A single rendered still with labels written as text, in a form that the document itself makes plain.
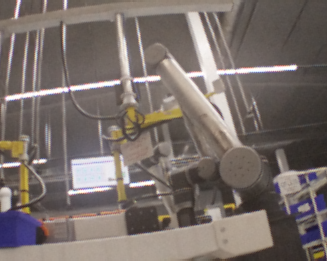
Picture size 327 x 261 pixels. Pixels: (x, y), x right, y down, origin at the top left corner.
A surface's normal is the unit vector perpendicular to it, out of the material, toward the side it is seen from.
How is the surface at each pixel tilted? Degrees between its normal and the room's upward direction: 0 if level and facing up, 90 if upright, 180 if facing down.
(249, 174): 95
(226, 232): 90
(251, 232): 90
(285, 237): 90
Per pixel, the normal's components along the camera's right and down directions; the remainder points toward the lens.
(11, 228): 0.02, -0.34
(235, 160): -0.43, -0.32
